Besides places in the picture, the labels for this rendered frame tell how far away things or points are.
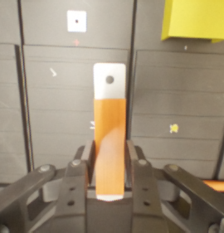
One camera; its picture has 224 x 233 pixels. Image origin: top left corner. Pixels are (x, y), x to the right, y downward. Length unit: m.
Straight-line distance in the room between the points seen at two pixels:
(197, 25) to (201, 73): 0.06
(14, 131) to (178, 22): 0.25
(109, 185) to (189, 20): 0.20
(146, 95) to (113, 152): 0.11
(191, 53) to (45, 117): 0.21
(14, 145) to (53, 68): 0.13
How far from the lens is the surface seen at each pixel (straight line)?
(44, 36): 0.25
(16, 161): 0.29
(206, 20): 0.24
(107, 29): 0.24
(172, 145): 0.26
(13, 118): 0.27
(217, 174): 0.32
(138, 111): 0.23
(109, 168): 0.16
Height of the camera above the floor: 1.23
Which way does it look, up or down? 75 degrees down
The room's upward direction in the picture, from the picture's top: 179 degrees clockwise
